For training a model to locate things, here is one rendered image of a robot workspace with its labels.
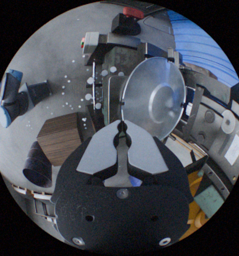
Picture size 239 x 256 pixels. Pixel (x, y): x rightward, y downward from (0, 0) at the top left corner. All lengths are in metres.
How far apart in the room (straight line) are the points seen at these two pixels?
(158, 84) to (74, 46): 0.92
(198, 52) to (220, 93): 1.26
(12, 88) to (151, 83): 0.50
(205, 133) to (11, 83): 0.64
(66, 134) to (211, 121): 0.79
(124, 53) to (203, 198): 0.56
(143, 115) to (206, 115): 0.17
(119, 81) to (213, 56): 1.59
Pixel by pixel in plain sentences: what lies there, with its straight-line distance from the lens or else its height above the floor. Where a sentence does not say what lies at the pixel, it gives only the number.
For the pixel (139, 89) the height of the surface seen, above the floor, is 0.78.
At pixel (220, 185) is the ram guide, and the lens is 0.31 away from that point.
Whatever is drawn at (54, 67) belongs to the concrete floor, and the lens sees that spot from 1.02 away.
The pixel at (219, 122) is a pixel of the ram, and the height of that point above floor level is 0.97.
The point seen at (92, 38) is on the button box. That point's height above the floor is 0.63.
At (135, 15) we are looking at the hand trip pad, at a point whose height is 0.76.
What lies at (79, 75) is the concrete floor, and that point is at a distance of 0.96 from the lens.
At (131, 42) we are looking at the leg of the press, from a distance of 0.40.
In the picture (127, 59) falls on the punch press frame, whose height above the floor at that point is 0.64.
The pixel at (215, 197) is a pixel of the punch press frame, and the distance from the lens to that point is 0.33.
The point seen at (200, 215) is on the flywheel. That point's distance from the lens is 0.59.
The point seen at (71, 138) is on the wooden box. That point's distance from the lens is 0.75.
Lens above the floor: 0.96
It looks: 51 degrees down
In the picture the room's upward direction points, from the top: 140 degrees clockwise
